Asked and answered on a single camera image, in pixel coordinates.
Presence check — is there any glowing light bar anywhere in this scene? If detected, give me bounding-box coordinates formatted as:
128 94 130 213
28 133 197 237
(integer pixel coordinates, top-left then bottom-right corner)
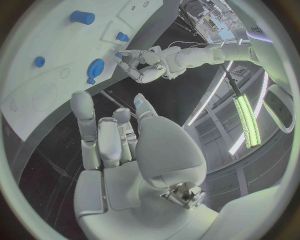
232 93 263 150

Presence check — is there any blue round peg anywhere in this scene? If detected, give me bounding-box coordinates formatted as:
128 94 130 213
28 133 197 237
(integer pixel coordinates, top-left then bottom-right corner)
33 56 47 69

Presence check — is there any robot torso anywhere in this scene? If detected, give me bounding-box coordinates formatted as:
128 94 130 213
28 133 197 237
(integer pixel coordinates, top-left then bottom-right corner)
230 0 294 91

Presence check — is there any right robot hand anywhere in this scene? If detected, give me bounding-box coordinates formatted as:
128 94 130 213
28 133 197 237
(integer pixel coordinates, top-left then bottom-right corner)
70 90 220 240

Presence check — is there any blue plug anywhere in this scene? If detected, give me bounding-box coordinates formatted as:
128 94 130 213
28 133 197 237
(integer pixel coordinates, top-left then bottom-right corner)
115 31 131 43

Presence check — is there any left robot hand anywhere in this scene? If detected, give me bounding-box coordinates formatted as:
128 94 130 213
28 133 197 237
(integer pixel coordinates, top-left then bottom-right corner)
112 48 169 84

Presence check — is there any blue gear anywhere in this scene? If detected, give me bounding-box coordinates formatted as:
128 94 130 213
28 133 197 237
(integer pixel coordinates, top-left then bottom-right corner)
86 58 106 81

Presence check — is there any blue cylinder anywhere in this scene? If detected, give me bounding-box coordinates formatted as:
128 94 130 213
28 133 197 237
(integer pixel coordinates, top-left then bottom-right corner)
69 10 97 26

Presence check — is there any white cable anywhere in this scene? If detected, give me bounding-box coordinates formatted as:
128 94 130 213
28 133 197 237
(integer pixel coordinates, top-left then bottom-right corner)
167 41 210 49

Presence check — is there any white task board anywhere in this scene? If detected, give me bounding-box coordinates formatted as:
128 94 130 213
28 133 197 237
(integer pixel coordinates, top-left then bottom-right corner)
0 0 182 142

